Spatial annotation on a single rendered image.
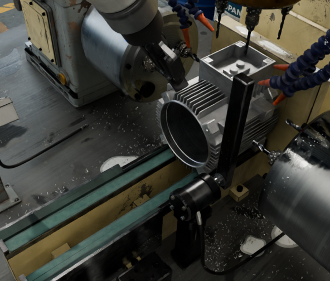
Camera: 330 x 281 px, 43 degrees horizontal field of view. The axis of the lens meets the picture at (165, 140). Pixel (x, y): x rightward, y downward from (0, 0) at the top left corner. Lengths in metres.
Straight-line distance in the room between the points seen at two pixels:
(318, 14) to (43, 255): 0.77
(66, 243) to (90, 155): 0.30
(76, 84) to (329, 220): 0.80
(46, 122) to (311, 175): 0.80
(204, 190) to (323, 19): 0.46
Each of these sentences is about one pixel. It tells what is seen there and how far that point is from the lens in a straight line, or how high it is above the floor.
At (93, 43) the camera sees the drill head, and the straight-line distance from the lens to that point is 1.05.
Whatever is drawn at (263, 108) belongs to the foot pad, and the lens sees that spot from 0.88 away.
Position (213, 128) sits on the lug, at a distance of 0.80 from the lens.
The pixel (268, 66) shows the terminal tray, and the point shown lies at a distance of 0.89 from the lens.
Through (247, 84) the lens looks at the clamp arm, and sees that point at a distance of 0.64.
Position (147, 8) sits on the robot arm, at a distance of 0.66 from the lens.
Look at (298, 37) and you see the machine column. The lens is 1.02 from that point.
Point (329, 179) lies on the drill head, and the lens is 0.70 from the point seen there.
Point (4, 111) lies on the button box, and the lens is 0.90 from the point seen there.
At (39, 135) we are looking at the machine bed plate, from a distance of 1.22.
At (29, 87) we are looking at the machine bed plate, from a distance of 1.40.
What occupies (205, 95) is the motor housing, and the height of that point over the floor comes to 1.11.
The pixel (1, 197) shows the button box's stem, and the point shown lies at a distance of 1.07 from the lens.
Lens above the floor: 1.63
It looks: 45 degrees down
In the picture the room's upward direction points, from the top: 3 degrees clockwise
